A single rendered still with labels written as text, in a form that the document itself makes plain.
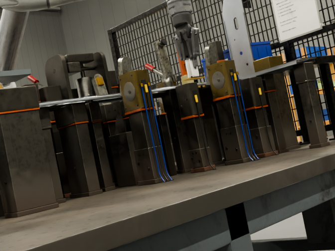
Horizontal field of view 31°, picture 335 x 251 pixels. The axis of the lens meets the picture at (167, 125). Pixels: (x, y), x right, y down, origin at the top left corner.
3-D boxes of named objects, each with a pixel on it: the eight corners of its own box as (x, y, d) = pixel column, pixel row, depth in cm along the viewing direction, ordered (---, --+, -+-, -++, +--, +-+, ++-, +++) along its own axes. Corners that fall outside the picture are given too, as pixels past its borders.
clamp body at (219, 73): (249, 163, 198) (228, 58, 199) (224, 167, 207) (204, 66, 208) (262, 160, 202) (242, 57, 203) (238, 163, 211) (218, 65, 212)
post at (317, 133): (321, 147, 202) (303, 62, 203) (309, 149, 206) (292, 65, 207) (330, 145, 205) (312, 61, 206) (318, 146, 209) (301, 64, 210)
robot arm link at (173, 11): (177, -4, 221) (180, 12, 221) (195, -4, 227) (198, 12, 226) (161, 4, 228) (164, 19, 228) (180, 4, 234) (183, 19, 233)
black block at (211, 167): (211, 172, 193) (192, 81, 194) (190, 174, 200) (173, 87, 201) (222, 169, 196) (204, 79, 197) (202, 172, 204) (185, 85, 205)
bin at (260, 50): (247, 74, 250) (241, 43, 251) (205, 87, 276) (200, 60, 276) (277, 70, 259) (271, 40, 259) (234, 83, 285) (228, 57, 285)
